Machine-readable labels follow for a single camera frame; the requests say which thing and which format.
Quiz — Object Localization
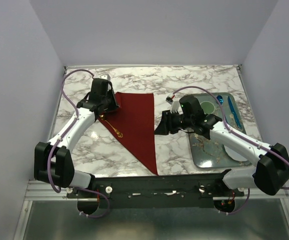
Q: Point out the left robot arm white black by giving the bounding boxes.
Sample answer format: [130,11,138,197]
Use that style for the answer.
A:
[34,74,120,198]

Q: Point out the floral teal serving tray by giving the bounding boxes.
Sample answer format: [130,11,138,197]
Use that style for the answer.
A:
[188,92,251,170]

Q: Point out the light green cup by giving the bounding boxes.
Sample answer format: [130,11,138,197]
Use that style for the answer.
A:
[200,101,216,115]

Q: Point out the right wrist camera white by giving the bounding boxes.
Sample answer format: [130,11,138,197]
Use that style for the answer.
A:
[165,95,180,114]

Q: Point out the blue metallic spoon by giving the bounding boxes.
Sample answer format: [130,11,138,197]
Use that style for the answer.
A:
[216,95,224,105]

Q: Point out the pale blue small plate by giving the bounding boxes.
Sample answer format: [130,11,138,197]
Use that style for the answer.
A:
[223,145,248,162]

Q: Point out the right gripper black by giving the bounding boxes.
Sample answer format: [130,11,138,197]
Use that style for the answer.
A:
[153,109,194,135]

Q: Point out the blue metallic knife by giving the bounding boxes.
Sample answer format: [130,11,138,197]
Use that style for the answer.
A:
[227,96,242,130]

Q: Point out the gold fork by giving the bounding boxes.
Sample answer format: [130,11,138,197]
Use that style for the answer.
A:
[99,114,124,138]

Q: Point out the dark red cloth napkin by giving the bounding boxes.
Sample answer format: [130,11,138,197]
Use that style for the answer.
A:
[99,92,158,175]

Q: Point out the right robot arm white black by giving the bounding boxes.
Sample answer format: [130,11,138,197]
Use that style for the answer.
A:
[154,95,289,196]

